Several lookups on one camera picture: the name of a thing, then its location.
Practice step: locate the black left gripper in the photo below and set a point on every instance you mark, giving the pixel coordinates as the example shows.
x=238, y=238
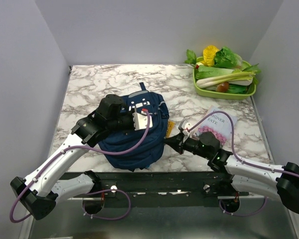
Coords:
x=132, y=127

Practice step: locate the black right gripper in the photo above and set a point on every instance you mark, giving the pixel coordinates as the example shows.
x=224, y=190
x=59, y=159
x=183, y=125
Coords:
x=177, y=142

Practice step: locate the yellow orange paperback book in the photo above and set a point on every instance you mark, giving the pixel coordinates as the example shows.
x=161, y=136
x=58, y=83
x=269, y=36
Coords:
x=170, y=126

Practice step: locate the navy blue student backpack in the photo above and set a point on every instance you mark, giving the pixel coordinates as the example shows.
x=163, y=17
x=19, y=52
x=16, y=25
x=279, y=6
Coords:
x=151, y=149

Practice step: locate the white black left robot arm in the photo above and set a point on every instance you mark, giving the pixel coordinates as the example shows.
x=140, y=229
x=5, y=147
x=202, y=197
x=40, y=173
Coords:
x=40, y=191

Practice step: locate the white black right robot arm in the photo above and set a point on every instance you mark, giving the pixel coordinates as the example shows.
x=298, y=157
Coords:
x=274, y=181

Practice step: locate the white flower cover book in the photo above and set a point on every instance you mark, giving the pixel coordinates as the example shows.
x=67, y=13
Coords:
x=219, y=125

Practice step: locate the green vegetable tray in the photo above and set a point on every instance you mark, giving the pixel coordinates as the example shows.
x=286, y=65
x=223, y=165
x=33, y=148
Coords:
x=236, y=91

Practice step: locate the toy celery stalk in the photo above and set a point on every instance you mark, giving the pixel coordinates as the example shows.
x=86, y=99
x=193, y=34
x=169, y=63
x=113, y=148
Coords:
x=235, y=77

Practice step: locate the brown toy mushroom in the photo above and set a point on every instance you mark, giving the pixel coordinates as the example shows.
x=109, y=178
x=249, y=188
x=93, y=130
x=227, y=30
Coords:
x=222, y=87

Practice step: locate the yellow toy flower vegetable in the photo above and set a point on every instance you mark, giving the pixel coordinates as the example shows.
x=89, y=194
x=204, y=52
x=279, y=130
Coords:
x=209, y=54

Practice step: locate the green toy lettuce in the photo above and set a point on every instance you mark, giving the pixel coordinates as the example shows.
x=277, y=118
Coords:
x=226, y=58

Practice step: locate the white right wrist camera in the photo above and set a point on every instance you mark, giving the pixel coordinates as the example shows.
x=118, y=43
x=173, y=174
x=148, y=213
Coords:
x=184, y=129

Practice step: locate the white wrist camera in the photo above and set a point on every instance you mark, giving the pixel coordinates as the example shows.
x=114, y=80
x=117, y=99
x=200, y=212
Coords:
x=142, y=119
x=184, y=129

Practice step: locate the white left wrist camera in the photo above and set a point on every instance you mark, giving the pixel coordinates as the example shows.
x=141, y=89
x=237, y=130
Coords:
x=142, y=119

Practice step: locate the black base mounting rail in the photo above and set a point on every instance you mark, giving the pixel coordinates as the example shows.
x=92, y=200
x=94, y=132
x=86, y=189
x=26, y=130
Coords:
x=170, y=189

